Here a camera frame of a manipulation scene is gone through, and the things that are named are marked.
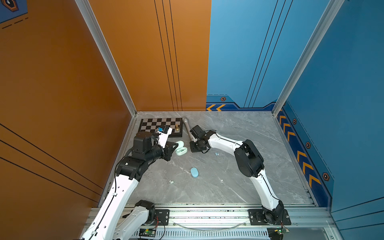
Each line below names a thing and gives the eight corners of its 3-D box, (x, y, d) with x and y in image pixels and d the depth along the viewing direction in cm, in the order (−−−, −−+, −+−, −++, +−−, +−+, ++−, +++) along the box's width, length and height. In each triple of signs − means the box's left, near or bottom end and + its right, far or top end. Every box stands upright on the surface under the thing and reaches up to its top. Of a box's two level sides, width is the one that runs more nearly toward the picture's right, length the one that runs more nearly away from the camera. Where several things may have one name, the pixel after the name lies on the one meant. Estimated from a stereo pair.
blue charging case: (190, 177, 89) (190, 176, 87) (190, 168, 92) (190, 167, 90) (198, 177, 89) (198, 176, 87) (198, 168, 92) (198, 167, 90)
